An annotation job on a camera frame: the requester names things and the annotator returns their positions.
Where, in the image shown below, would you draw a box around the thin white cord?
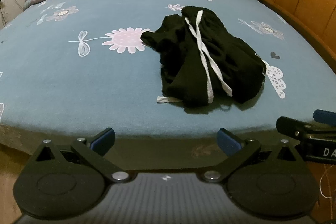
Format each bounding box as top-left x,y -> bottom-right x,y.
320,161 -> 336,199

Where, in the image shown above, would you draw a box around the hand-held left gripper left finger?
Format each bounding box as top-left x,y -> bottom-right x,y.
26,127 -> 130,183

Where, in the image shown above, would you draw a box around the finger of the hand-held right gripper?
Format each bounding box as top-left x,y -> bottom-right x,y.
276,116 -> 317,141
313,109 -> 336,124

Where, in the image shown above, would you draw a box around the black pants with white drawstring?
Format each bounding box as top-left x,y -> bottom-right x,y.
141,6 -> 267,115

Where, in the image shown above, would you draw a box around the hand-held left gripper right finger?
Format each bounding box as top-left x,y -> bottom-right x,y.
201,128 -> 305,183

